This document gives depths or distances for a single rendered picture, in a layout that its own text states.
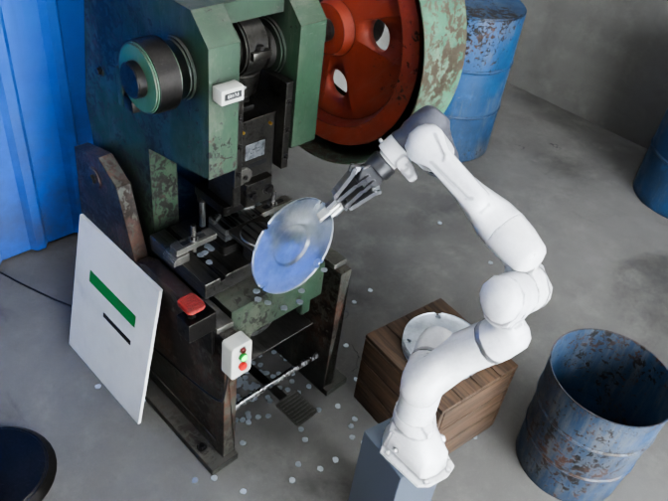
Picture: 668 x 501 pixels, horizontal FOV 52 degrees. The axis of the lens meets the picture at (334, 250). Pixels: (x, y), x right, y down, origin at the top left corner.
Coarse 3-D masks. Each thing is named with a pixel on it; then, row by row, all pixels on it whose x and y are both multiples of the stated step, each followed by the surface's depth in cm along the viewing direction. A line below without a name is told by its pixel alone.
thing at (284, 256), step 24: (288, 216) 193; (312, 216) 187; (264, 240) 195; (288, 240) 188; (312, 240) 182; (264, 264) 190; (288, 264) 184; (312, 264) 178; (264, 288) 186; (288, 288) 180
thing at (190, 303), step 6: (186, 294) 193; (192, 294) 193; (180, 300) 191; (186, 300) 191; (192, 300) 191; (198, 300) 191; (180, 306) 190; (186, 306) 189; (192, 306) 189; (198, 306) 190; (204, 306) 190; (186, 312) 188; (192, 312) 188
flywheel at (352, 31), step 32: (352, 0) 198; (384, 0) 190; (416, 0) 178; (352, 32) 202; (416, 32) 182; (352, 64) 208; (384, 64) 199; (416, 64) 186; (320, 96) 224; (352, 96) 213; (384, 96) 204; (416, 96) 194; (320, 128) 225; (352, 128) 214; (384, 128) 204
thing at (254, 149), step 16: (256, 112) 194; (272, 112) 195; (256, 128) 194; (272, 128) 199; (256, 144) 197; (272, 144) 202; (256, 160) 201; (256, 176) 204; (224, 192) 205; (240, 192) 203; (256, 192) 204
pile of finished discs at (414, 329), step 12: (432, 312) 252; (408, 324) 246; (420, 324) 247; (432, 324) 248; (444, 324) 249; (456, 324) 249; (468, 324) 250; (408, 336) 242; (408, 348) 238; (408, 360) 237
